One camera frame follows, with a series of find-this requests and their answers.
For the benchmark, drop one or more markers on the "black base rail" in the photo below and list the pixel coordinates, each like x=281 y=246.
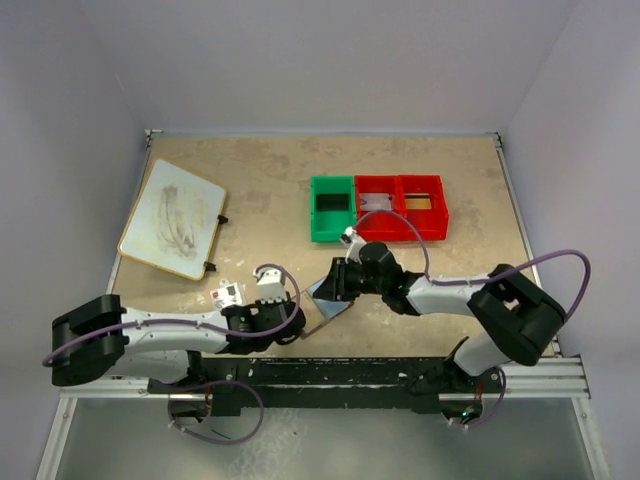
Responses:
x=422 y=385

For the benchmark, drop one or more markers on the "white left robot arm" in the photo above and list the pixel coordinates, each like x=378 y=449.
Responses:
x=104 y=338

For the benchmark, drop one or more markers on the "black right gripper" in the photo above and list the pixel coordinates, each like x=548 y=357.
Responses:
x=334 y=287

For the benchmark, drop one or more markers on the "gold card in bin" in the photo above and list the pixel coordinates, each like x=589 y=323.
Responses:
x=418 y=202

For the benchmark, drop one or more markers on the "white board yellow rim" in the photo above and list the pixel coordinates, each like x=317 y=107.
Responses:
x=174 y=220

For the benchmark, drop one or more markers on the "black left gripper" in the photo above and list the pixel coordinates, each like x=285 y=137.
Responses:
x=261 y=305

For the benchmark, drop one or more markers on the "metal corner bracket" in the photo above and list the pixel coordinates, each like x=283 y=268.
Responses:
x=150 y=136

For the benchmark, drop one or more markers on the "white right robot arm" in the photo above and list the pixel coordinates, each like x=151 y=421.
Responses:
x=518 y=318

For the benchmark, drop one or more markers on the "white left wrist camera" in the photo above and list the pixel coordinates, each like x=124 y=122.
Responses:
x=270 y=284

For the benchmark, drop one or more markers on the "green plastic bin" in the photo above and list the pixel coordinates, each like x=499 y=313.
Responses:
x=326 y=227

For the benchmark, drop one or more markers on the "black card in bin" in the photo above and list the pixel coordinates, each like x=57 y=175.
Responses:
x=332 y=202

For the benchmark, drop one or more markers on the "brown leather card holder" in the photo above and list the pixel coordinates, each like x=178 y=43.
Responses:
x=319 y=313

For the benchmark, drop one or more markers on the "clear plastic packet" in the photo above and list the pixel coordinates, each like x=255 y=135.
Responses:
x=228 y=294

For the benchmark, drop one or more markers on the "white magnetic stripe card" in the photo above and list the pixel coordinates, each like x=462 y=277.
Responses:
x=375 y=201

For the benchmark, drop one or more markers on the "red bin right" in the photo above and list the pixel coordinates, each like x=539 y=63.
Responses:
x=431 y=224

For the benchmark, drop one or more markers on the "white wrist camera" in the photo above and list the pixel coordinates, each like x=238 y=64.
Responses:
x=353 y=243
x=270 y=284

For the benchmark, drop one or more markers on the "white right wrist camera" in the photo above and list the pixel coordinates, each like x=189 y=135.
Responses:
x=353 y=243

